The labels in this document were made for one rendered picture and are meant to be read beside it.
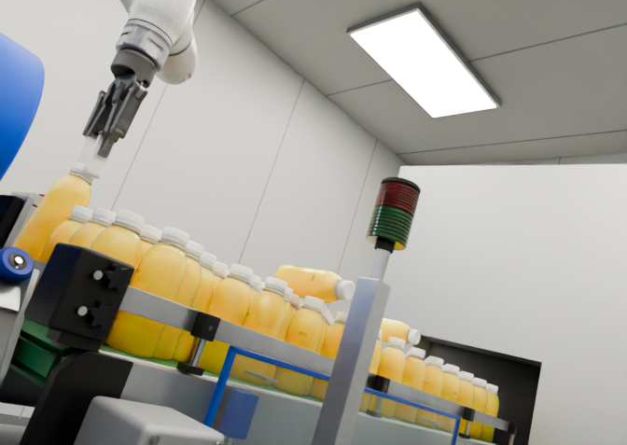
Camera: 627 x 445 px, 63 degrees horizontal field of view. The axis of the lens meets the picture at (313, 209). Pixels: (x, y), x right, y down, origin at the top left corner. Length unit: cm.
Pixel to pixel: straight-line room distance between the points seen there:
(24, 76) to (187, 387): 43
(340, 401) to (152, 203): 329
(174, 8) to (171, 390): 67
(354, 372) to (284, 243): 391
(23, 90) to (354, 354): 53
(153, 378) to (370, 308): 30
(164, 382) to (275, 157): 395
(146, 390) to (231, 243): 362
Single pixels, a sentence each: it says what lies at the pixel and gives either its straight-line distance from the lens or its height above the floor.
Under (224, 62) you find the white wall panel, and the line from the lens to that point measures 440.
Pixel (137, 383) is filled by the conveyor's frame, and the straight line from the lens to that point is 68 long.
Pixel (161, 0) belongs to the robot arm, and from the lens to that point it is 105.
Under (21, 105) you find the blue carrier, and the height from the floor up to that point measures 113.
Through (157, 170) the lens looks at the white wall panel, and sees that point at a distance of 395.
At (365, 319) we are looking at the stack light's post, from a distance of 74.
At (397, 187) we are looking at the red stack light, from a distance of 78.
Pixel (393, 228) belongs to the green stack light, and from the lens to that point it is 76.
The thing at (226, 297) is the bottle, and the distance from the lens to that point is 88.
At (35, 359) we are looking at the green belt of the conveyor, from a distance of 69.
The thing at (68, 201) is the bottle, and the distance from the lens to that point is 93.
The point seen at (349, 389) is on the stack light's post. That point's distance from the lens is 74.
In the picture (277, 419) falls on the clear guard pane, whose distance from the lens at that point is 80.
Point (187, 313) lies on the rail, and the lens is 73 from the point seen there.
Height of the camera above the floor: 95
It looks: 16 degrees up
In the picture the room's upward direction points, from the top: 18 degrees clockwise
